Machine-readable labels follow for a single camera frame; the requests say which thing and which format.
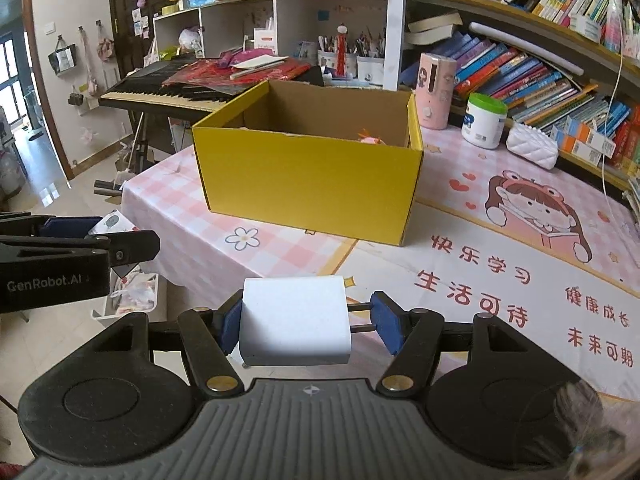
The red boxed book set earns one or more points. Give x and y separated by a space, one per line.
627 145

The red printed papers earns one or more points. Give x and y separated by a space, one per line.
200 72

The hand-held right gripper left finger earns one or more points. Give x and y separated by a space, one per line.
230 327

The row of leaning books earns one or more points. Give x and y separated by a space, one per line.
525 80

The black keyboard piano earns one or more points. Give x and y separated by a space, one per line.
150 87

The white booklet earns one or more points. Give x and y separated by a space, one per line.
257 64

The white shelf unit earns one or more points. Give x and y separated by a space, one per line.
395 35

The white paper roll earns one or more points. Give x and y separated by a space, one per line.
525 46

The white canister green lid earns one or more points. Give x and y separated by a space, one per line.
482 125

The hanging pink pouch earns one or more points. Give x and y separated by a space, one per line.
105 47

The white box red label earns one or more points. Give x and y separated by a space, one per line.
264 42

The orange white box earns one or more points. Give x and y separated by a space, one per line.
592 140
575 152

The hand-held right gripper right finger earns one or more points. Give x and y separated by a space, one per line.
390 322

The hanging clear tote bag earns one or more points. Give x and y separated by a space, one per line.
62 60

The pink plush duck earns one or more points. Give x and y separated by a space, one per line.
371 139

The white floor bin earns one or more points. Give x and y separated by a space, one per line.
135 290

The yellow cardboard box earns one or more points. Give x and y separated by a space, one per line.
300 185

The white quilted pouch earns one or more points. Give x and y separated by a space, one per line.
532 147

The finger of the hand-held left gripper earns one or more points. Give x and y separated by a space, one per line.
60 225
135 247

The keyboard stand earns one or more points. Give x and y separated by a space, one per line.
136 145

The white power adapter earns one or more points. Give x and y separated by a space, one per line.
295 320

